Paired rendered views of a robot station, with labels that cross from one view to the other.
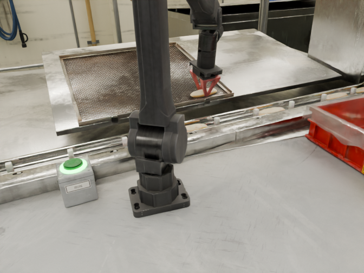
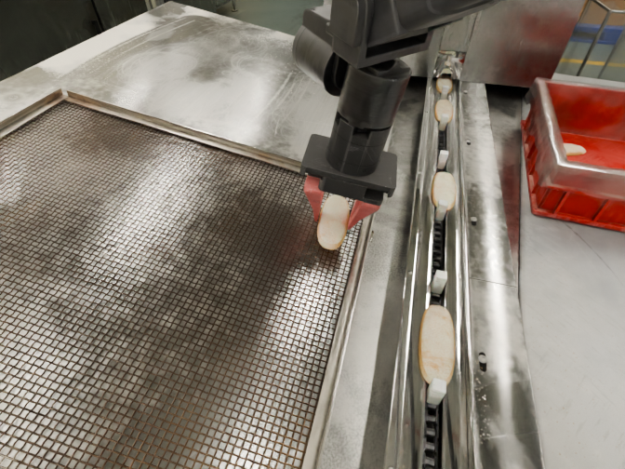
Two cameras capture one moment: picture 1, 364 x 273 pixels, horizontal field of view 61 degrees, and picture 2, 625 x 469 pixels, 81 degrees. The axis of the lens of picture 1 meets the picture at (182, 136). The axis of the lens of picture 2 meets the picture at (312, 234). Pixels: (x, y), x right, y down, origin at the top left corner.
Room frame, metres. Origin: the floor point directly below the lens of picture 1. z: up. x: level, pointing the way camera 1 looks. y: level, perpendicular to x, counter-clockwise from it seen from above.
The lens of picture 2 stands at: (0.79, 0.21, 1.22)
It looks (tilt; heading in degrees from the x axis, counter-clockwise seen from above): 45 degrees down; 307
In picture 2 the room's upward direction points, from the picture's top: straight up
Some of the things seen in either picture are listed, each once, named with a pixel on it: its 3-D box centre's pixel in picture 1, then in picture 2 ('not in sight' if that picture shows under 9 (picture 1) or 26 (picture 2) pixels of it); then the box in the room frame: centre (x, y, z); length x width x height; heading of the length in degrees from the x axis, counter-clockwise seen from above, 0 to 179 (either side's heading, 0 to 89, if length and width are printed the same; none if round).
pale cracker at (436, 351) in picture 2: (191, 128); (437, 341); (0.80, -0.03, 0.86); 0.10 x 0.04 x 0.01; 112
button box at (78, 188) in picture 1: (78, 186); not in sight; (0.56, 0.23, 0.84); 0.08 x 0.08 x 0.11; 22
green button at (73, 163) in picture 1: (73, 165); not in sight; (0.56, 0.23, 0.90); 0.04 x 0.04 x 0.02
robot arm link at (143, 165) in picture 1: (156, 147); not in sight; (0.55, 0.05, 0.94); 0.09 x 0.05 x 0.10; 161
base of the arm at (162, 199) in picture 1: (157, 184); not in sight; (0.53, 0.06, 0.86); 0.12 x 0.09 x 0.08; 105
